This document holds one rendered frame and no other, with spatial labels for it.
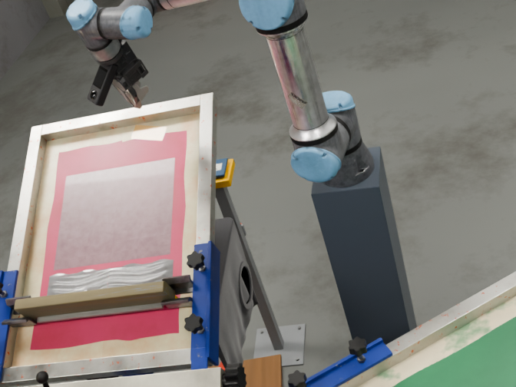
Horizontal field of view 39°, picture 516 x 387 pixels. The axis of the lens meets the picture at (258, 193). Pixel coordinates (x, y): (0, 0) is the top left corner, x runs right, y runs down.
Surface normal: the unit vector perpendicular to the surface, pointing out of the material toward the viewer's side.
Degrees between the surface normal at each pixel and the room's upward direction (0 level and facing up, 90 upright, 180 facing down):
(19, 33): 90
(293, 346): 0
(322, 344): 0
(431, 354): 0
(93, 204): 22
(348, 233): 90
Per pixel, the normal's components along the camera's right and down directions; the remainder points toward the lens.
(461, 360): -0.26, -0.77
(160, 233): -0.28, -0.47
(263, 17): -0.35, 0.53
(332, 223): -0.14, 0.63
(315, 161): -0.28, 0.74
